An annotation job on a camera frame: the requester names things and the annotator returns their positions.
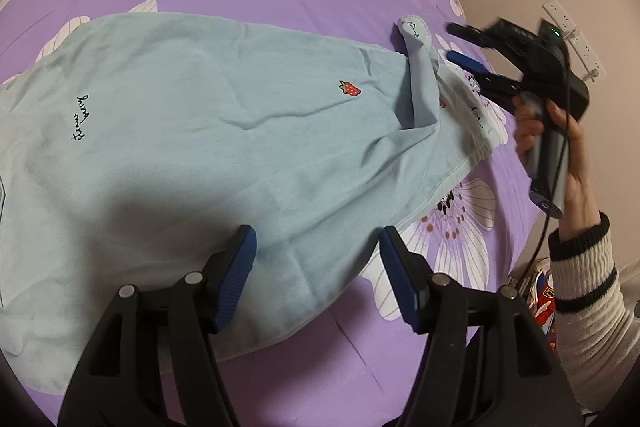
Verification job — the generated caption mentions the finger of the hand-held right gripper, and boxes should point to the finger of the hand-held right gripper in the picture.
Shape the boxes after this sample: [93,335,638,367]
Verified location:
[446,50,525,112]
[445,22,501,48]

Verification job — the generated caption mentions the light blue pants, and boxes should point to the light blue pants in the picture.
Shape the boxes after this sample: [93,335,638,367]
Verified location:
[0,13,508,395]

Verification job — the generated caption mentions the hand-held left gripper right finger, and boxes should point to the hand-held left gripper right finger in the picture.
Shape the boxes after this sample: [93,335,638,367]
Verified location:
[378,226,583,427]

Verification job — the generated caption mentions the white power strip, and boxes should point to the white power strip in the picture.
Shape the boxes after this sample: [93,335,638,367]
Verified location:
[542,0,604,82]

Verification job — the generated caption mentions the colourful printed packets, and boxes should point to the colourful printed packets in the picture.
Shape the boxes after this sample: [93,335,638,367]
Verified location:
[506,257,558,355]

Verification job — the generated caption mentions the person's right hand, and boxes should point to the person's right hand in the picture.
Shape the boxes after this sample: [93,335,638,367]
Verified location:
[514,99,603,233]

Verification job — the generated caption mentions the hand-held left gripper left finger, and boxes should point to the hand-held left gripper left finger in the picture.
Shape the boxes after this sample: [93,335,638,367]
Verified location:
[57,224,258,427]

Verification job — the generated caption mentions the person's right forearm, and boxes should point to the person's right forearm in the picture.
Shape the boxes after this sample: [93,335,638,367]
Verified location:
[547,207,640,418]

